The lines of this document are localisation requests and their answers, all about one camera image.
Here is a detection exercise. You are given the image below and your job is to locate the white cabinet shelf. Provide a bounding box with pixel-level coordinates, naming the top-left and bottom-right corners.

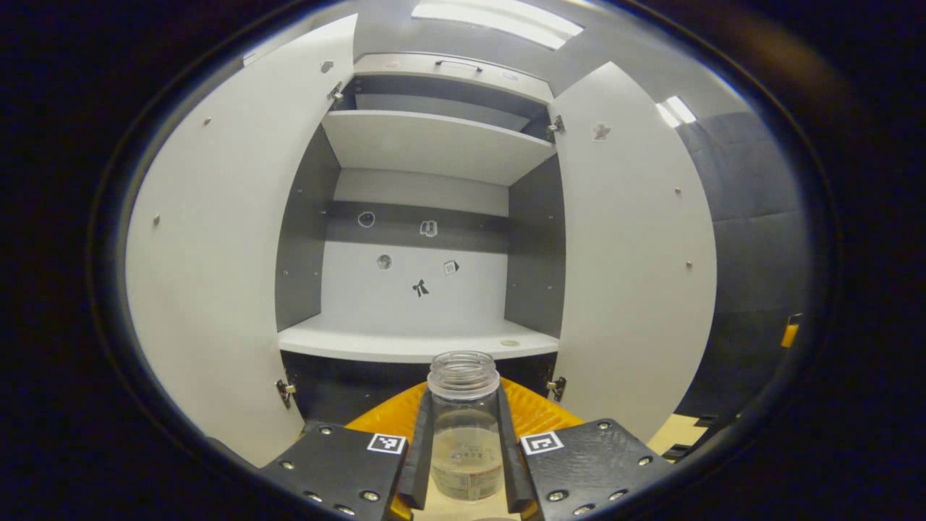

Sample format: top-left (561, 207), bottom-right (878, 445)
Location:
top-left (320, 109), bottom-right (556, 187)
top-left (278, 313), bottom-right (559, 364)

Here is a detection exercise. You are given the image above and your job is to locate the black quilted curtain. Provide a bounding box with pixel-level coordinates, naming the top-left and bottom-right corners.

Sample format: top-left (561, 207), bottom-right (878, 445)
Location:
top-left (673, 110), bottom-right (815, 420)

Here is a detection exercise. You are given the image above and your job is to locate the grey cabinet top panel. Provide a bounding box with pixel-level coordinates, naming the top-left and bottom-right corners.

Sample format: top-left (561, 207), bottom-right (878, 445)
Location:
top-left (353, 52), bottom-right (554, 106)

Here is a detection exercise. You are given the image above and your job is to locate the large ceiling light panel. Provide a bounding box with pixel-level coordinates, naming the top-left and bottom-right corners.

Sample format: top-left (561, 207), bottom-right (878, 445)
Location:
top-left (411, 0), bottom-right (584, 50)

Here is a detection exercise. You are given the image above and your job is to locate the grey cabinet door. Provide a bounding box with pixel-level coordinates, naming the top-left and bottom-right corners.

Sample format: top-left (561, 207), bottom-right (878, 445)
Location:
top-left (124, 13), bottom-right (360, 467)
top-left (548, 62), bottom-right (718, 444)

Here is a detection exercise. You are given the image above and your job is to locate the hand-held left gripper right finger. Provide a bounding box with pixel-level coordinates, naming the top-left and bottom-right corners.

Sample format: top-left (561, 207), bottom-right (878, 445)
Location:
top-left (498, 376), bottom-right (677, 520)

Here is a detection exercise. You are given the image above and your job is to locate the small ceiling light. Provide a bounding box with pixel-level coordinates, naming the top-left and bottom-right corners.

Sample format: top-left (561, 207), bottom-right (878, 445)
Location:
top-left (655, 96), bottom-right (697, 128)

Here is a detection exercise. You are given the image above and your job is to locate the clear plastic bottle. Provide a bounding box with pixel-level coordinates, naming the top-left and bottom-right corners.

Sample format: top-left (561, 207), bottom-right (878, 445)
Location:
top-left (427, 351), bottom-right (505, 502)

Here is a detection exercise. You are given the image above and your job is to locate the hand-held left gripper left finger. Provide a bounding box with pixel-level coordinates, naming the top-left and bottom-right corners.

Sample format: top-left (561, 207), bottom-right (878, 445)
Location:
top-left (260, 380), bottom-right (435, 521)

